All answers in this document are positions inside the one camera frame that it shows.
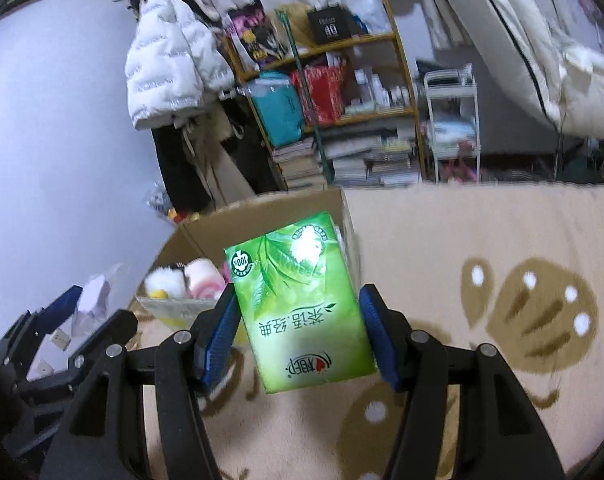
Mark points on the green tissue pack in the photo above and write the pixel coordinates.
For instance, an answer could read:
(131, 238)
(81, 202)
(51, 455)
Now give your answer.
(297, 310)

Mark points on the green pole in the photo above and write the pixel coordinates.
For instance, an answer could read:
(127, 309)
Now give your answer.
(306, 105)

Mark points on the teal bag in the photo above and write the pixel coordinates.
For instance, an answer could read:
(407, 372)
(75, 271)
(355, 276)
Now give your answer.
(279, 115)

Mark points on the white trolley cart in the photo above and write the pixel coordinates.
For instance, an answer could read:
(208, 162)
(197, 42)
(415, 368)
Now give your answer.
(449, 79)

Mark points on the plastic bag of toys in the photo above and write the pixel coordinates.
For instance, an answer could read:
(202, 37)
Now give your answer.
(174, 205)

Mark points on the white crumpled paper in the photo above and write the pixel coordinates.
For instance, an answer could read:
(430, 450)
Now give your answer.
(99, 300)

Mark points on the wall outlet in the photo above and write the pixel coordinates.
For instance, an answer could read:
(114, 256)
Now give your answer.
(60, 339)
(44, 367)

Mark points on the black box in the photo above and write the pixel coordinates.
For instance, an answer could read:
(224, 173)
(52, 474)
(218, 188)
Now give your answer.
(329, 25)

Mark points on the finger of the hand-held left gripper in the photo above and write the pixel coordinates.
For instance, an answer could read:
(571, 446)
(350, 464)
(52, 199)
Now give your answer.
(64, 302)
(101, 332)

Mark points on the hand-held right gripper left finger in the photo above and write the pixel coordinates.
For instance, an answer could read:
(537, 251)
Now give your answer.
(221, 340)

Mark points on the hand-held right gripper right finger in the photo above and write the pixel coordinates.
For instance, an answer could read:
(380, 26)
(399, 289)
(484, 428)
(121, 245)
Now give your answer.
(377, 340)

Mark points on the pink cloth items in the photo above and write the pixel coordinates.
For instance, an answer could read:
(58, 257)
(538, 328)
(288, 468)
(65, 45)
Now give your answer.
(459, 170)

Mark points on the cream mattress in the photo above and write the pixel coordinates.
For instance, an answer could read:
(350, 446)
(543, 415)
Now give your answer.
(482, 20)

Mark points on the brown cardboard box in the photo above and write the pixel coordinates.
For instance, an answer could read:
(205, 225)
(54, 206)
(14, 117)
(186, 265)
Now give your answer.
(206, 232)

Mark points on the pile of books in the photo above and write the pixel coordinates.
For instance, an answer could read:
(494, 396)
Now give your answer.
(362, 165)

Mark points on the black bag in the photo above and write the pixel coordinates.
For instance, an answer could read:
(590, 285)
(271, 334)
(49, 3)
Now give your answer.
(439, 67)

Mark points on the tan furry plush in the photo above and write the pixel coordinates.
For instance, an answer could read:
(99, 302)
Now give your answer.
(299, 25)

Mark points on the group of white bottles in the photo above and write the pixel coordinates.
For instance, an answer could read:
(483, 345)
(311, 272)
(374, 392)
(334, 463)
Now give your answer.
(377, 90)

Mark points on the light blue cloth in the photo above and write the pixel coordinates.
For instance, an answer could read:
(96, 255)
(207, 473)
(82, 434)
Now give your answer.
(452, 132)

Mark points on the white plush toy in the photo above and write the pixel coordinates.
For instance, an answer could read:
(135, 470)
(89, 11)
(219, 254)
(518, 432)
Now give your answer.
(164, 280)

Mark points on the pink white plush roll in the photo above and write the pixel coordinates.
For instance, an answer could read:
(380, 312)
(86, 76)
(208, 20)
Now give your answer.
(204, 275)

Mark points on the red patterned bag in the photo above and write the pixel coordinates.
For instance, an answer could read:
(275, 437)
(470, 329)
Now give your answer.
(322, 95)

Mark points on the colourful printed bag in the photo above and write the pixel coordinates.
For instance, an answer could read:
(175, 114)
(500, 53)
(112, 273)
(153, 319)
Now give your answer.
(254, 35)

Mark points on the black hanging garment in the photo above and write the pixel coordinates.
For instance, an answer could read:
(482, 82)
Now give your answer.
(176, 170)

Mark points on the white puffer jacket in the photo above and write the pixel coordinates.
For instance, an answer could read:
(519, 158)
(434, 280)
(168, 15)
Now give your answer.
(166, 60)

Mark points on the beige hanging coat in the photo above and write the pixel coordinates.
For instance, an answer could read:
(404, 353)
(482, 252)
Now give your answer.
(216, 170)

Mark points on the wooden shelf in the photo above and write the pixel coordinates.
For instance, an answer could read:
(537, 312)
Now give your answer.
(372, 116)

